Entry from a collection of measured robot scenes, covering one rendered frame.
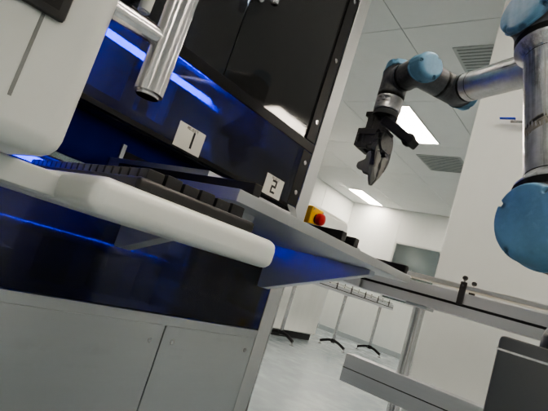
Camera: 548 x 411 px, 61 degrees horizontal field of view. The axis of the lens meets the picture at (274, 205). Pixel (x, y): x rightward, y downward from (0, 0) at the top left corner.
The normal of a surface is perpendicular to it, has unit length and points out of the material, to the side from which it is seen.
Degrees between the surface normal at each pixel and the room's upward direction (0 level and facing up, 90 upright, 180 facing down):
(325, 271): 90
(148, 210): 90
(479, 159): 90
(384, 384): 90
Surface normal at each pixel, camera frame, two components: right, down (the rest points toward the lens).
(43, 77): 0.66, 0.10
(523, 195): -0.91, -0.21
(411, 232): -0.59, -0.30
